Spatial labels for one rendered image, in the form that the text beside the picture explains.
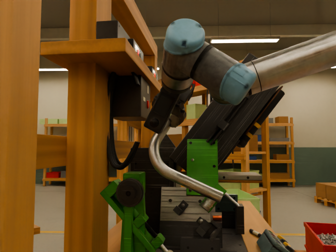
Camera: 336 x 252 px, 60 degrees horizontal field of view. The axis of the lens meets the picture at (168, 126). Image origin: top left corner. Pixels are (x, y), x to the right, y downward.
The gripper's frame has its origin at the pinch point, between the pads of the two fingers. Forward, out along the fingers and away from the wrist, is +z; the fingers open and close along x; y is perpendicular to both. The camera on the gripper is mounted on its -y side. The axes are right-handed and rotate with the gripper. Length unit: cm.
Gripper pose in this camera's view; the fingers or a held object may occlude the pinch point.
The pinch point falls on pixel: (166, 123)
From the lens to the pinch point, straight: 84.9
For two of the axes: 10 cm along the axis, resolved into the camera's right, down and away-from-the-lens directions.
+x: -8.7, -4.6, 1.5
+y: 4.8, -7.7, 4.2
